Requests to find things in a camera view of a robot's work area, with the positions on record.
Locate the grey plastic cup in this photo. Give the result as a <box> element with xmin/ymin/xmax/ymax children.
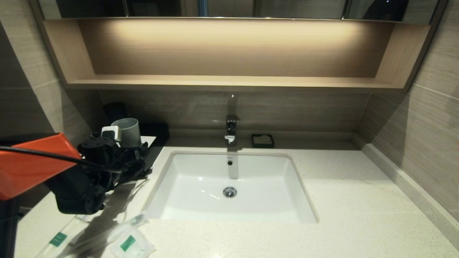
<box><xmin>111</xmin><ymin>118</ymin><xmax>143</xmax><ymax>148</ymax></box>

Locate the black amenity drawer box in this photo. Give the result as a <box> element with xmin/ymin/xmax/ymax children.
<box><xmin>138</xmin><ymin>124</ymin><xmax>171</xmax><ymax>177</ymax></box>

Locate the wrapped toothbrush clear sleeve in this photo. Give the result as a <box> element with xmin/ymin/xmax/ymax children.
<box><xmin>72</xmin><ymin>213</ymin><xmax>150</xmax><ymax>251</ymax></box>

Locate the black cup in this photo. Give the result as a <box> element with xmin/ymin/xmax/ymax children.
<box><xmin>103</xmin><ymin>102</ymin><xmax>128</xmax><ymax>124</ymax></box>

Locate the small sachet green label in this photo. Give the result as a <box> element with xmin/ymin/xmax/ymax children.
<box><xmin>111</xmin><ymin>228</ymin><xmax>156</xmax><ymax>258</ymax></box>

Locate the chrome faucet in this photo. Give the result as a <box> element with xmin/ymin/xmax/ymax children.
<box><xmin>224</xmin><ymin>95</ymin><xmax>241</xmax><ymax>147</ymax></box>

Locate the wrapped toothbrush green label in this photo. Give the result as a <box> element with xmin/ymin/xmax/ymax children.
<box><xmin>43</xmin><ymin>215</ymin><xmax>90</xmax><ymax>258</ymax></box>

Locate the black soap dish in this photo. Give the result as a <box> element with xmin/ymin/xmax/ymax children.
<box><xmin>251</xmin><ymin>134</ymin><xmax>275</xmax><ymax>149</ymax></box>

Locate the white sink basin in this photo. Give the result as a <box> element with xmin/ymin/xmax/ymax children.
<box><xmin>145</xmin><ymin>150</ymin><xmax>319</xmax><ymax>224</ymax></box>

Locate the mirror cabinet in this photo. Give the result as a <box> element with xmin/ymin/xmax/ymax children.
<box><xmin>39</xmin><ymin>0</ymin><xmax>440</xmax><ymax>22</ymax></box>

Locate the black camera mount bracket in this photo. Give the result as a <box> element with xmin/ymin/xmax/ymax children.
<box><xmin>78</xmin><ymin>136</ymin><xmax>119</xmax><ymax>169</ymax></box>

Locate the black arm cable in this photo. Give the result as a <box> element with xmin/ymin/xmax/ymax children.
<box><xmin>0</xmin><ymin>146</ymin><xmax>122</xmax><ymax>174</ymax></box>

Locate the wooden wall shelf niche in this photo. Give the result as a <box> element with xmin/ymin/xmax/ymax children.
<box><xmin>32</xmin><ymin>18</ymin><xmax>445</xmax><ymax>93</ymax></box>

